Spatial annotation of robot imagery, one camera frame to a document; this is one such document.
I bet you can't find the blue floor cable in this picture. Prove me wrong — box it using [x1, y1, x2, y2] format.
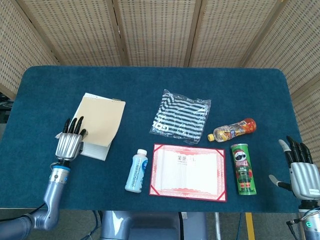
[91, 209, 103, 240]

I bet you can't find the black plug cable on arm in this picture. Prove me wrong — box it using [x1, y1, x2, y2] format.
[286, 216, 305, 235]

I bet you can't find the red bordered certificate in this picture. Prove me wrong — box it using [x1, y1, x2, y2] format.
[149, 143, 228, 202]

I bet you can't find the dark blue tablecloth-covered table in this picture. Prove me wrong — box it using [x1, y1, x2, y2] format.
[0, 65, 306, 213]

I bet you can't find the dark equipment behind table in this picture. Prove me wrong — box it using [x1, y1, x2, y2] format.
[0, 93, 14, 124]

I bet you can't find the striped garment in plastic bag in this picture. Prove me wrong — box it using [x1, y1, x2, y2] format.
[149, 88, 212, 146]

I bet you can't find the beige notebook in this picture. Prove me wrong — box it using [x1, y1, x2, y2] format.
[73, 92, 127, 161]

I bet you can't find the grey-blue robot torso base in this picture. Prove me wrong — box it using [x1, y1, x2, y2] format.
[99, 210, 208, 240]

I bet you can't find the grey metal table leg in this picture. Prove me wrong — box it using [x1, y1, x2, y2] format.
[214, 212, 222, 240]

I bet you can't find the woven bamboo folding screen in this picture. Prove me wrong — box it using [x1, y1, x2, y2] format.
[0, 0, 320, 161]

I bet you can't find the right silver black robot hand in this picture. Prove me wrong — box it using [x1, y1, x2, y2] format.
[268, 136, 320, 201]

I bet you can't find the yellow-capped iced tea bottle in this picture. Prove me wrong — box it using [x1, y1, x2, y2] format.
[207, 117, 257, 143]

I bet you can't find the light blue milk drink bottle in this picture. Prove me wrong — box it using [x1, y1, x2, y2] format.
[124, 148, 149, 194]

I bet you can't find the green Pringles can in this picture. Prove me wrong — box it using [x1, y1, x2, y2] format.
[230, 143, 258, 196]

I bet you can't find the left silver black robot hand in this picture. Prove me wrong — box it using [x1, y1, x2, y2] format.
[54, 116, 88, 161]

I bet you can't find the yellow floor tape strip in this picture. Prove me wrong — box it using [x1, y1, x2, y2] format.
[245, 212, 256, 240]

